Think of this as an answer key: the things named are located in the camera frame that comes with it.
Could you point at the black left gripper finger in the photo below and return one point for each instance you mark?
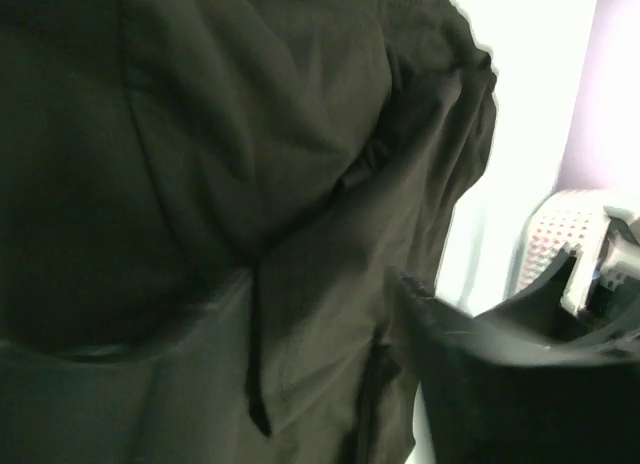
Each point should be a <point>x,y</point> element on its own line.
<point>526,382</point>

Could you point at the black t-shirt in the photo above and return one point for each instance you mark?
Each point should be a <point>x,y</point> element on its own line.
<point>200,202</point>

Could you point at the white plastic laundry basket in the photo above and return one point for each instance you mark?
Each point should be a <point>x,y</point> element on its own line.
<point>600,228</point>

